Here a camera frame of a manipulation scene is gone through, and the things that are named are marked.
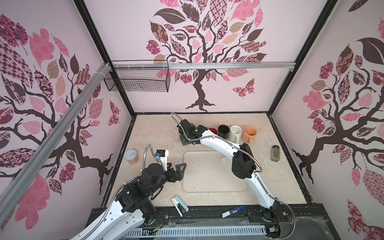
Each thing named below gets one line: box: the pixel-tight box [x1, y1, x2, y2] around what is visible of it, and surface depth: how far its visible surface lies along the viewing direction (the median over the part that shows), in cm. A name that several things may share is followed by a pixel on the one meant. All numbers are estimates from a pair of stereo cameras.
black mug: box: [217, 124, 230, 140], surface depth 100 cm
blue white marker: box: [220, 205, 245, 218], surface depth 76 cm
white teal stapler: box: [171, 195, 190, 218], surface depth 76 cm
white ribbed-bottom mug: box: [228, 125, 243, 144], surface depth 102 cm
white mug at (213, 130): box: [208, 127, 218, 136], surface depth 102 cm
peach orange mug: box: [242, 125, 258, 144], surface depth 100 cm
